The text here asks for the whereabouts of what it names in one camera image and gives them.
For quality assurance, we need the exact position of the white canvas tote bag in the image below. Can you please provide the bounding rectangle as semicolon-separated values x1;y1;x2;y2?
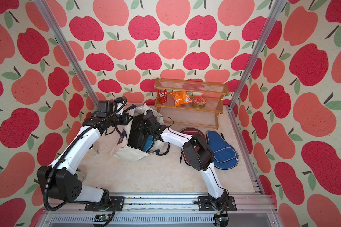
110;105;170;162

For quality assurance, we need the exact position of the maroon paddle case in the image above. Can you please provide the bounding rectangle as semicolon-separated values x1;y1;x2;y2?
180;128;207;166

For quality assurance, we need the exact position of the blue paddle case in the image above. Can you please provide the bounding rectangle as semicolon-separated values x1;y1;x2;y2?
206;130;239;170

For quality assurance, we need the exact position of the black paddle case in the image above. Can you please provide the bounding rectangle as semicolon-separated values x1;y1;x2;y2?
128;114;148;150

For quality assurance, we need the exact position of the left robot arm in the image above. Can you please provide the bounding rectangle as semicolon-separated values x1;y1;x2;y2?
37;113;133;211

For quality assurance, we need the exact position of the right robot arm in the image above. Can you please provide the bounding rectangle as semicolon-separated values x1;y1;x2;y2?
143;111;229;212

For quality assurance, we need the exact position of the orange snack bag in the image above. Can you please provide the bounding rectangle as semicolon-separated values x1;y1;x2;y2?
171;91;192;107

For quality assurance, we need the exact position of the red cola can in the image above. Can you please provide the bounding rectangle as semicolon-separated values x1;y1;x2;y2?
158;89;168;103

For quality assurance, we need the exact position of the wooden two-tier shelf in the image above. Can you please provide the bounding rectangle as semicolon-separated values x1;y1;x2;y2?
154;78;229;129

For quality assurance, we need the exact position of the round red tin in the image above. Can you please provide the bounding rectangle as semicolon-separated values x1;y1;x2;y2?
192;96;207;109

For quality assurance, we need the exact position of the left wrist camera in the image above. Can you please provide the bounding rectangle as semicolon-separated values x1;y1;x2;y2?
96;100;115;118

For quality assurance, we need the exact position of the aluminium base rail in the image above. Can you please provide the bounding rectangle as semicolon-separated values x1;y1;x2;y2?
32;193;283;227

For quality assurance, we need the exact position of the aluminium frame post left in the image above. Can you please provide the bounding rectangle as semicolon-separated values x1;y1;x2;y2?
34;0;99;108

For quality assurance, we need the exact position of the aluminium frame post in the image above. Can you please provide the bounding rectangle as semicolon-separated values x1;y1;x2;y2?
34;0;99;108
228;0;286;110

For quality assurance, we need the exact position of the aluminium frame post right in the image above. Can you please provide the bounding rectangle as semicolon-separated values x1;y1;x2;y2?
228;0;286;110

